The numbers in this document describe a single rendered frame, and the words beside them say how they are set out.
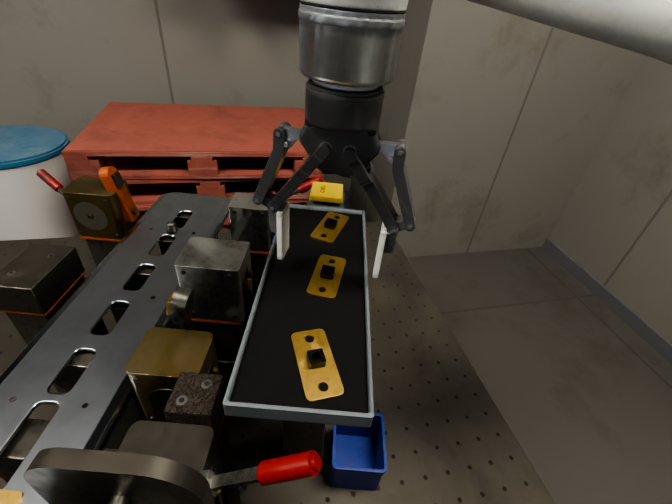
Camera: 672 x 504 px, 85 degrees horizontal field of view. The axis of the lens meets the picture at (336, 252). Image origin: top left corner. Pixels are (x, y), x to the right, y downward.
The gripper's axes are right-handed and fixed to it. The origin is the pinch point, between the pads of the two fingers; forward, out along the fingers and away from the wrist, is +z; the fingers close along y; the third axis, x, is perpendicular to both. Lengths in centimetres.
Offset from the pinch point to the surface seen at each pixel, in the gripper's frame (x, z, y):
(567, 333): -124, 121, -119
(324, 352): 12.4, 3.8, -2.3
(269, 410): 19.9, 3.7, 1.1
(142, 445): 22.3, 12.0, 14.1
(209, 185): -109, 58, 78
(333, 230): -10.6, 3.8, 1.4
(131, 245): -16, 20, 44
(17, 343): -6, 50, 76
